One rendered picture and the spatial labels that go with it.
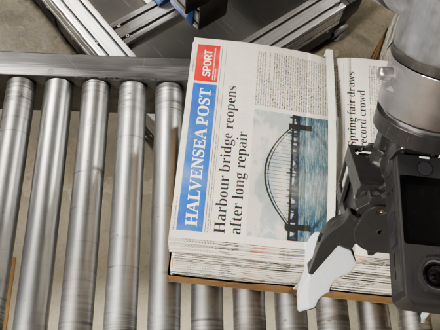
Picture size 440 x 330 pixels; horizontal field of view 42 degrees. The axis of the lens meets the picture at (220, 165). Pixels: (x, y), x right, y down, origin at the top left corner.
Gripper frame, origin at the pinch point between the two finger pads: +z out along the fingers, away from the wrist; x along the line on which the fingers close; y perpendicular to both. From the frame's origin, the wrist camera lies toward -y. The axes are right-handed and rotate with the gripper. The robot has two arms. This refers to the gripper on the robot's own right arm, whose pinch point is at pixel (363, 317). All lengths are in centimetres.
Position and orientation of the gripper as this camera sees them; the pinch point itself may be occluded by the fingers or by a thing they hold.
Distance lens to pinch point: 56.0
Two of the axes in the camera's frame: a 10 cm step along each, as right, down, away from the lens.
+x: -9.9, -1.0, -0.4
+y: 0.2, -5.6, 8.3
